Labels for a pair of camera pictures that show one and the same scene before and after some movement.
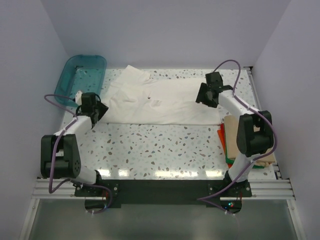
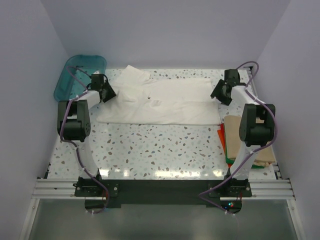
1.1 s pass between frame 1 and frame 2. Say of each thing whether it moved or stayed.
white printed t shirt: stayed
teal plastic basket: stayed
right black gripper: moved
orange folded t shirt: stayed
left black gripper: moved
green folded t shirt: stayed
